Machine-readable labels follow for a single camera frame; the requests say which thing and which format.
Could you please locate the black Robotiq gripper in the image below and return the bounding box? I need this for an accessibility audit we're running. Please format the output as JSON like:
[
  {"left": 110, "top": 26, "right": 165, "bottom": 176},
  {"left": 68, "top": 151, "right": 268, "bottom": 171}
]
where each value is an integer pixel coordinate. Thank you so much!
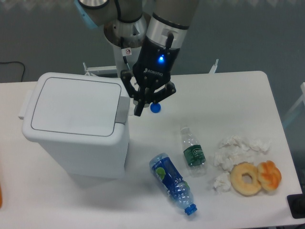
[{"left": 120, "top": 37, "right": 180, "bottom": 116}]

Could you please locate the white plastic trash can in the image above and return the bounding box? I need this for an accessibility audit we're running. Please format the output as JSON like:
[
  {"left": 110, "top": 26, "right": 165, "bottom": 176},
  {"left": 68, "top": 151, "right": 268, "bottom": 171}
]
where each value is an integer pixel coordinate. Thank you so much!
[{"left": 22, "top": 73, "right": 130, "bottom": 178}]

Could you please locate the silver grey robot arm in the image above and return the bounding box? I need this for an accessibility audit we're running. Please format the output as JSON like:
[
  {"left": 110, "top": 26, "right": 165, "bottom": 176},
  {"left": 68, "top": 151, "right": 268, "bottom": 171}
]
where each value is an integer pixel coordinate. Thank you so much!
[{"left": 75, "top": 0, "right": 199, "bottom": 116}]

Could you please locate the blue bottle cap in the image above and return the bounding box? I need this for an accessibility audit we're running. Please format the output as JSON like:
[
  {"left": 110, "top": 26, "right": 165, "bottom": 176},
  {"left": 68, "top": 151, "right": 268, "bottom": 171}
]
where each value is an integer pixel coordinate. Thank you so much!
[{"left": 150, "top": 103, "right": 161, "bottom": 114}]

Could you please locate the green label plastic bottle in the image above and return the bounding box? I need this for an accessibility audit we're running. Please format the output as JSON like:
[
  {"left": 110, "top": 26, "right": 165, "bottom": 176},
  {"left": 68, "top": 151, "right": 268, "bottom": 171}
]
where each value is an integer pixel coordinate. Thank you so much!
[{"left": 180, "top": 126, "right": 206, "bottom": 177}]

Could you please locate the blue label plastic bottle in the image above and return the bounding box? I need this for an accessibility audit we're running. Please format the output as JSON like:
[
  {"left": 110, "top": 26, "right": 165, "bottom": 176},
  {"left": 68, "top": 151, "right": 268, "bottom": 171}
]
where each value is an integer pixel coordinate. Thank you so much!
[{"left": 149, "top": 153, "right": 197, "bottom": 216}]

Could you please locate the large crumpled white tissue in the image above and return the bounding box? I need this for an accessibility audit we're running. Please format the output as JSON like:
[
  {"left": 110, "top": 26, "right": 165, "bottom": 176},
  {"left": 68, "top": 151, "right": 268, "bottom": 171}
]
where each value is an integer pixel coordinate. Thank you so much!
[{"left": 213, "top": 135, "right": 271, "bottom": 172}]

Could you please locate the small crumpled white tissue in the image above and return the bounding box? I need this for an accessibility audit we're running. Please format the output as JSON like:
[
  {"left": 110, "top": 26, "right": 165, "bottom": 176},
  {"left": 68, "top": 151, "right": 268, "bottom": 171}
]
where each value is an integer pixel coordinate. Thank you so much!
[{"left": 213, "top": 172, "right": 231, "bottom": 194}]

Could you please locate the orange glazed twisted bun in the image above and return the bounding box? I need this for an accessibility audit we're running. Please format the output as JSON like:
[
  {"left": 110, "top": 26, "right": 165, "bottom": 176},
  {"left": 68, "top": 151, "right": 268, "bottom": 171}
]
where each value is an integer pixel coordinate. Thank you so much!
[{"left": 257, "top": 160, "right": 282, "bottom": 192}]

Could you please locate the black device at edge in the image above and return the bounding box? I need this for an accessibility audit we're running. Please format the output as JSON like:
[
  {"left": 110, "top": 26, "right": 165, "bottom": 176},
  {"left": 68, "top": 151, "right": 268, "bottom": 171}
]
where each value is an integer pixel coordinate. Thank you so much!
[{"left": 287, "top": 194, "right": 305, "bottom": 219}]

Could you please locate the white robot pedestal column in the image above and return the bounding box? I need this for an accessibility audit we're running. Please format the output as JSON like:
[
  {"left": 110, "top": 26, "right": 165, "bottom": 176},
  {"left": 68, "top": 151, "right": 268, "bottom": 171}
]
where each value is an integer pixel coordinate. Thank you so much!
[{"left": 112, "top": 41, "right": 143, "bottom": 78}]

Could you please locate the black cable on pedestal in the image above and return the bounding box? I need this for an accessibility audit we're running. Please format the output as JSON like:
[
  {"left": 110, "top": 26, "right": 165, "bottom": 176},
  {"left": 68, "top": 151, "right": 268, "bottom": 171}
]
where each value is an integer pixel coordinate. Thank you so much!
[{"left": 120, "top": 37, "right": 133, "bottom": 72}]

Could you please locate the black cable on floor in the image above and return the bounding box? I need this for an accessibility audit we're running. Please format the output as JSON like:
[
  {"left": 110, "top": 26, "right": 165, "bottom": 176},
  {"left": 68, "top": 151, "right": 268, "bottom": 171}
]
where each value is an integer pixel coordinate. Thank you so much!
[{"left": 0, "top": 61, "right": 25, "bottom": 83}]

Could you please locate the plain ring donut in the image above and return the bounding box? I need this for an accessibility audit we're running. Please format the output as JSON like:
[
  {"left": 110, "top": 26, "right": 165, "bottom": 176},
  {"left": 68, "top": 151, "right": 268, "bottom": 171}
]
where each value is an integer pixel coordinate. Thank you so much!
[{"left": 230, "top": 163, "right": 262, "bottom": 196}]

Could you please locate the white frame at right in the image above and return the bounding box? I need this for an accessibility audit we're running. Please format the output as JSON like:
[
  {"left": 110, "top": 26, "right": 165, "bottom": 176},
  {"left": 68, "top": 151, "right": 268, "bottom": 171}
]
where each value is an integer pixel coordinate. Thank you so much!
[{"left": 282, "top": 82, "right": 305, "bottom": 129}]

